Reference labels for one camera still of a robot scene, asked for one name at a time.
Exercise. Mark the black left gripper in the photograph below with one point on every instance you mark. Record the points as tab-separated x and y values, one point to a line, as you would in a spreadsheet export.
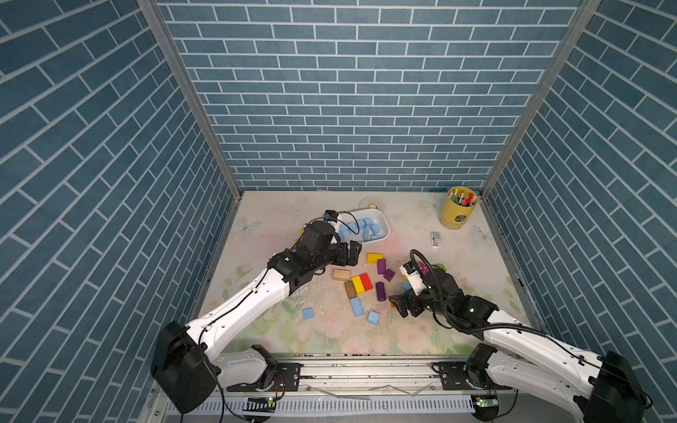
352	255

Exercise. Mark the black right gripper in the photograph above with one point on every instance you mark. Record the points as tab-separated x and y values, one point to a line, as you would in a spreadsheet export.
409	294

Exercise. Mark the light blue block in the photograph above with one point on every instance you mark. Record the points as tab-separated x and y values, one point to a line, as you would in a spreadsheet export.
372	231

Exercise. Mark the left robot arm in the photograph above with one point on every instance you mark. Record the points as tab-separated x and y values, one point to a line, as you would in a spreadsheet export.
186	359

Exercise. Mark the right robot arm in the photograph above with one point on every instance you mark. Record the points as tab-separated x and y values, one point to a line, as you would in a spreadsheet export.
592	387

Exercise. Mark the yellow block near tub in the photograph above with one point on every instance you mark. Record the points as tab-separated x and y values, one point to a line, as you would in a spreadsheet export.
373	258

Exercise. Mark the white plastic tub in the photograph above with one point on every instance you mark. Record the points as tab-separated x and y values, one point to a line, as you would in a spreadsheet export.
351	226

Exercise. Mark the light wood square block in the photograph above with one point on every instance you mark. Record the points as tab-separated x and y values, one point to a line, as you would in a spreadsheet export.
342	275

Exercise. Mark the dark wood block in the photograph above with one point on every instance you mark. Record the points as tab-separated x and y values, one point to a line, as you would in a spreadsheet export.
350	289

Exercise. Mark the purple cylinder block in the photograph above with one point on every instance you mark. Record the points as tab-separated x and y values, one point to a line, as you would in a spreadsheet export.
381	294

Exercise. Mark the small grey clip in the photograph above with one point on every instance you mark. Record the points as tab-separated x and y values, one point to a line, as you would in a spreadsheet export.
435	239

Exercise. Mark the blue long block bottom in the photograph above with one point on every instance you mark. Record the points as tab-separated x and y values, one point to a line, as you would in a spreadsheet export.
356	307

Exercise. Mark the blue cube bottom right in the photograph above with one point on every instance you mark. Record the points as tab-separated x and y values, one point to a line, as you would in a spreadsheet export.
373	317

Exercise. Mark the yellow pen cup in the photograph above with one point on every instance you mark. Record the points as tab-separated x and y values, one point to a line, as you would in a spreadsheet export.
458	207

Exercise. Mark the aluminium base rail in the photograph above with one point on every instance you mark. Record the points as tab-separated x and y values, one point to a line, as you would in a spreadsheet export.
250	386

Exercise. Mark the aluminium corner post left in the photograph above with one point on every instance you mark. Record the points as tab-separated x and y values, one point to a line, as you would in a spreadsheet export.
160	30

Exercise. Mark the aluminium corner post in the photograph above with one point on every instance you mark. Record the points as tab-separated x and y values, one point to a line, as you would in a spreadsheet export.
160	30
579	21

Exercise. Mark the aluminium corner post right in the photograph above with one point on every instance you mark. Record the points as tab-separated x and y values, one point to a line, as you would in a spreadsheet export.
579	21

